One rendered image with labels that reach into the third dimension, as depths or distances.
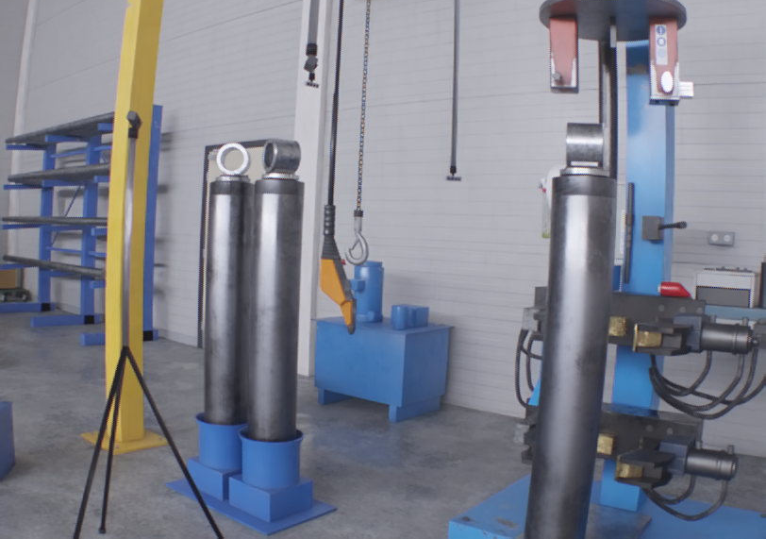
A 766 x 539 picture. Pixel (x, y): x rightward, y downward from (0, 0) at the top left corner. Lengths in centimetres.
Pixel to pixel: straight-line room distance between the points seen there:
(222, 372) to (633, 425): 179
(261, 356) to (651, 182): 178
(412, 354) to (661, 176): 238
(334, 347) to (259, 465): 211
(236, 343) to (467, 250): 247
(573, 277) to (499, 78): 318
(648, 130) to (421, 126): 281
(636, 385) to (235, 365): 177
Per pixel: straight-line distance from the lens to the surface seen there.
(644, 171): 292
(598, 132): 219
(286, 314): 286
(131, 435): 405
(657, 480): 250
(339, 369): 494
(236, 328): 310
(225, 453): 321
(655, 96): 256
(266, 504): 299
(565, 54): 260
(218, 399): 317
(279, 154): 287
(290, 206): 284
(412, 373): 468
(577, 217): 212
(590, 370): 217
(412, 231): 538
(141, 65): 397
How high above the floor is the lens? 125
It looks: 2 degrees down
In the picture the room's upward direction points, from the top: 3 degrees clockwise
